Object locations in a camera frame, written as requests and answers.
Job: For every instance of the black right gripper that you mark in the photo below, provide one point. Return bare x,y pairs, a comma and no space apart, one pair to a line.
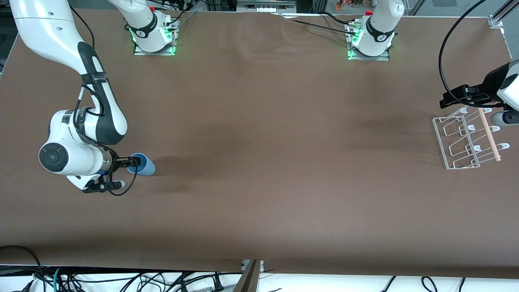
118,162

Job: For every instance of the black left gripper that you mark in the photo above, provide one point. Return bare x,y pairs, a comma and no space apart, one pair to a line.
492,83

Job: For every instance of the light blue plastic cup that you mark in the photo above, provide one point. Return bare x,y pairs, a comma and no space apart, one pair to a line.
146,167

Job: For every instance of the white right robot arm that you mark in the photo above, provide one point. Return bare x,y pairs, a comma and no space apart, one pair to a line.
52,36

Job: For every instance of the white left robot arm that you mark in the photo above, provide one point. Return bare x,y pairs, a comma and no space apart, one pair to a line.
379,24

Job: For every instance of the wooden rack rod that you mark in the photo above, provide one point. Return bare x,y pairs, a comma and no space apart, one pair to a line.
490,136

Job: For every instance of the brown table cover sheet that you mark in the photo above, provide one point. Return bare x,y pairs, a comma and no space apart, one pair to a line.
259,182

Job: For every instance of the orange background object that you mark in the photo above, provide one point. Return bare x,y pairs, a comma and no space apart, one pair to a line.
344,5

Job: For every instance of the aluminium profile beam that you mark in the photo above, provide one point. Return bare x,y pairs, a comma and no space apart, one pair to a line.
249,280

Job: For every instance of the grey metal box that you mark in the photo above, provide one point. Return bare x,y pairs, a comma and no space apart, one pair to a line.
265,5

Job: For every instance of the aluminium corner bracket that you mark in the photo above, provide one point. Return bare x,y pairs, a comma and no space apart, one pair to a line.
496,21

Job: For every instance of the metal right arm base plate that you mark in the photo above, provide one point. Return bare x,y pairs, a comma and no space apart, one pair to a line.
154,53

